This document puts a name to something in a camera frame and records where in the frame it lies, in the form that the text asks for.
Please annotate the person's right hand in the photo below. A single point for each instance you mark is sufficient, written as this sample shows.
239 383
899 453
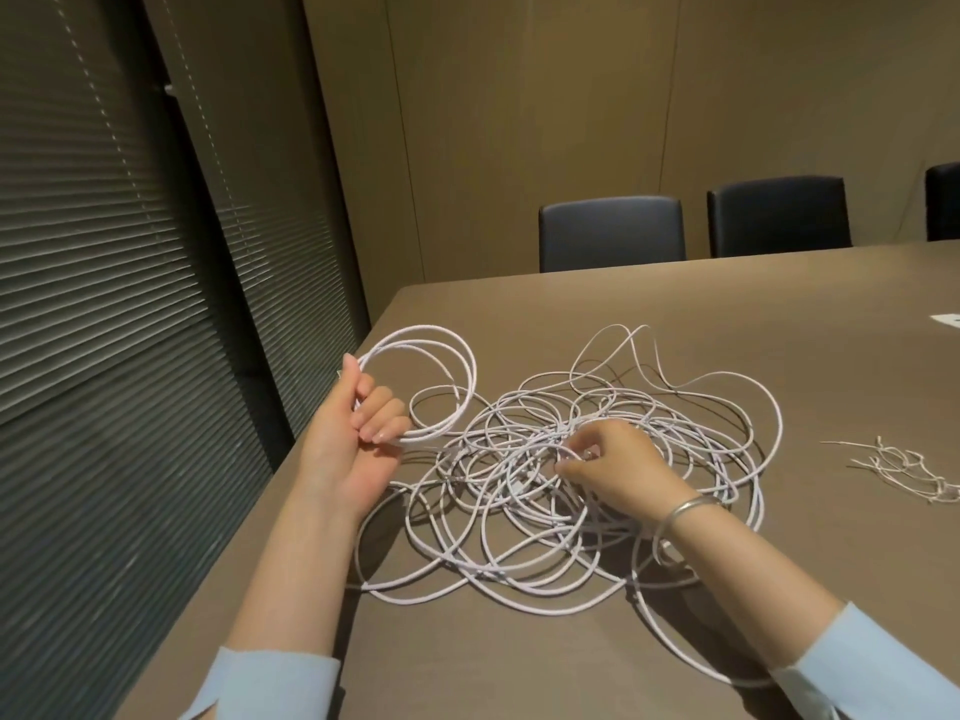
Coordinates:
637 472

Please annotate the bunch of white twist ties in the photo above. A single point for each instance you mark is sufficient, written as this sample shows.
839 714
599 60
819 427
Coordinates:
900 464

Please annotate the dark meeting chair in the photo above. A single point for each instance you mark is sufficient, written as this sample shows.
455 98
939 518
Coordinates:
611 236
780 217
943 202

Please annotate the person's left hand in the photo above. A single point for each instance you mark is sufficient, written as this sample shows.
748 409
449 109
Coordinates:
345 449

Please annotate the glass partition with grey blinds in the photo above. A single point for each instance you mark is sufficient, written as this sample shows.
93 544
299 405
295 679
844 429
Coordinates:
112 254

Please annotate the white table socket panel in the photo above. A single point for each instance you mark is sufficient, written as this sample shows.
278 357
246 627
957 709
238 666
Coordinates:
946 320

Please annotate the person's left forearm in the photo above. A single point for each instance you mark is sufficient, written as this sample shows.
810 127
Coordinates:
300 577

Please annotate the brown table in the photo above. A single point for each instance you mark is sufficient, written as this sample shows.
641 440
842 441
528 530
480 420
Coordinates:
825 352

